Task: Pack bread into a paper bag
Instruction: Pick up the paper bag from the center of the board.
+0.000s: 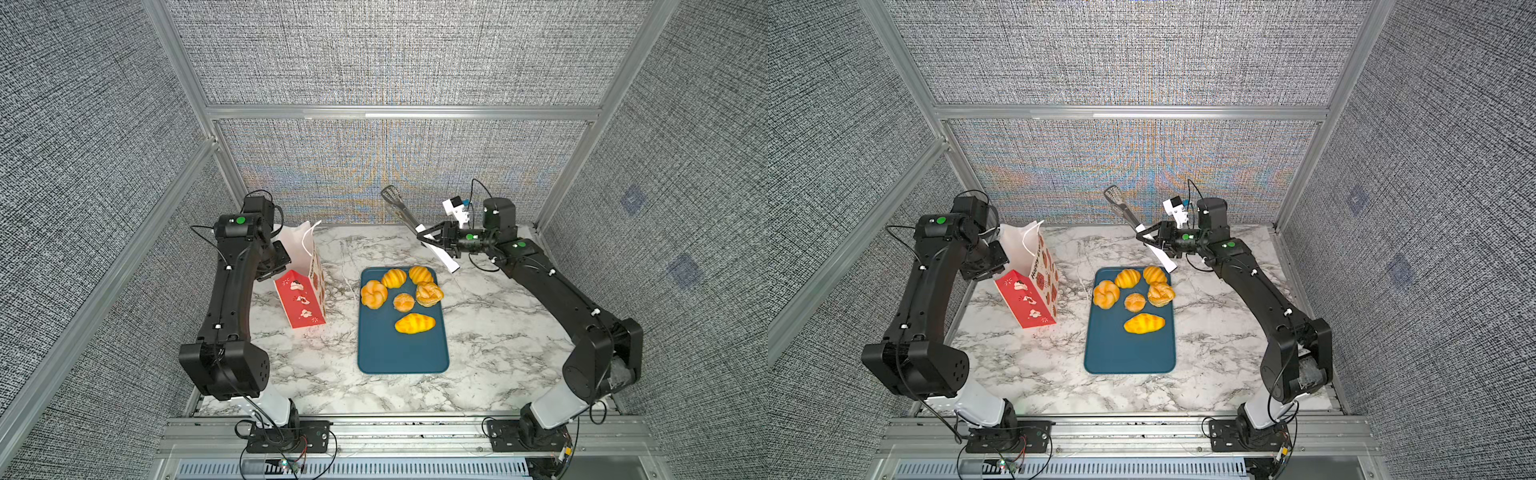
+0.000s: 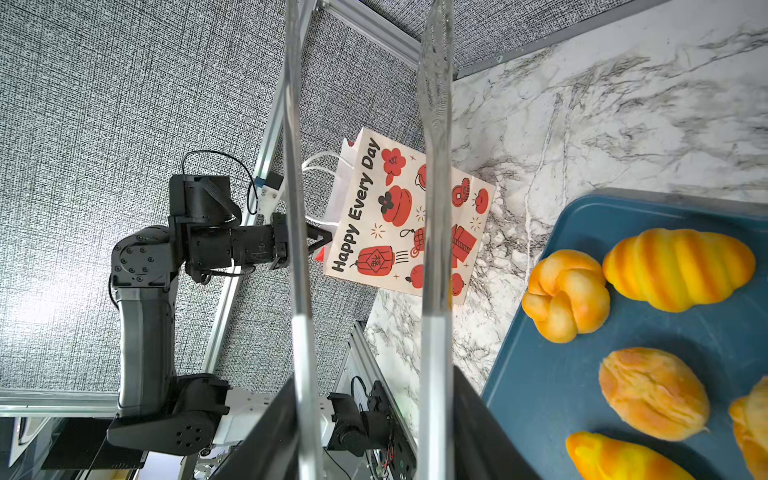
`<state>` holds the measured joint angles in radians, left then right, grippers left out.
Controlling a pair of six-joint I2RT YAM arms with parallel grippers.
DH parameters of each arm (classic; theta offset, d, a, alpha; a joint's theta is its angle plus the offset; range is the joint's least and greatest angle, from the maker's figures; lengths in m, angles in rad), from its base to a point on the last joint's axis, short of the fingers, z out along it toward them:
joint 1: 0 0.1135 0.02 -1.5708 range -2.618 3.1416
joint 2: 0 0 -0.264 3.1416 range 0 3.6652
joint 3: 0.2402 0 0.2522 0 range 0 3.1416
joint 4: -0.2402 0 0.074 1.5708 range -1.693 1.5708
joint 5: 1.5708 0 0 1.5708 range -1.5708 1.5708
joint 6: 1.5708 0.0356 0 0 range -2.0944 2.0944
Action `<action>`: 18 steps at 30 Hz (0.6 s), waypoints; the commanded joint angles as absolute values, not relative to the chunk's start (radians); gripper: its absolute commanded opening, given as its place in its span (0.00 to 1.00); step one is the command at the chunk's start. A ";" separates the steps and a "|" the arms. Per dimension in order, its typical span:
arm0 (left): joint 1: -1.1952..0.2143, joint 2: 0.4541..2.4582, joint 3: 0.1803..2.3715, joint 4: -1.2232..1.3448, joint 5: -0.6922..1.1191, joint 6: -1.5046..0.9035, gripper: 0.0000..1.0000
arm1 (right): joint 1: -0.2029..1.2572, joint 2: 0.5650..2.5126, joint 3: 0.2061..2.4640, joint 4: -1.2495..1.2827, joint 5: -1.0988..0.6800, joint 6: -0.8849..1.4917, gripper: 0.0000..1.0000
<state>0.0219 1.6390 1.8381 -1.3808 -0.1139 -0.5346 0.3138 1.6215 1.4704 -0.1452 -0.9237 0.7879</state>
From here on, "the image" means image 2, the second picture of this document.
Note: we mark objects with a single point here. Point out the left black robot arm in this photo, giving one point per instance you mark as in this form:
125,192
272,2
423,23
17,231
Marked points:
159,410

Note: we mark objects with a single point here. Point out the red white paper gift bag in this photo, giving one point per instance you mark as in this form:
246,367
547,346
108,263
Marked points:
378,212

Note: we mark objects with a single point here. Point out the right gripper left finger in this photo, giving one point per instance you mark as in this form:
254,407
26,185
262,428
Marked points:
263,432

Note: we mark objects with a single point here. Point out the small round crusty bun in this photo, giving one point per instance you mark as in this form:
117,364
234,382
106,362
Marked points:
655,393

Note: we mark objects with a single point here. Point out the yellow striped croissant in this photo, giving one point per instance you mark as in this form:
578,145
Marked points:
597,456

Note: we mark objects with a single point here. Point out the knot shaped bread roll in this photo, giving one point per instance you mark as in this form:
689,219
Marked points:
567,296

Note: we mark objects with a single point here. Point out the striped yellow bun left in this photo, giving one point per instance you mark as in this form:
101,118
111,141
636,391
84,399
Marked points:
675,270

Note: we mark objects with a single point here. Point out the flaky braided pastry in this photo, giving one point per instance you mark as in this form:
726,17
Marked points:
749,416

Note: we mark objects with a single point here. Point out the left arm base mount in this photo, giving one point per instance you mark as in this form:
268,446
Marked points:
370,429

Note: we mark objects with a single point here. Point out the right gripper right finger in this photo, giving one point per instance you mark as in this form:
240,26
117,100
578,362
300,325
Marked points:
482,449

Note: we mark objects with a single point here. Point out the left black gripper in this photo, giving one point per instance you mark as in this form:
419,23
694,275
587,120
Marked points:
268,244

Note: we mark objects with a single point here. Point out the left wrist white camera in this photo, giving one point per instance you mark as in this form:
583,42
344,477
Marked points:
270,191

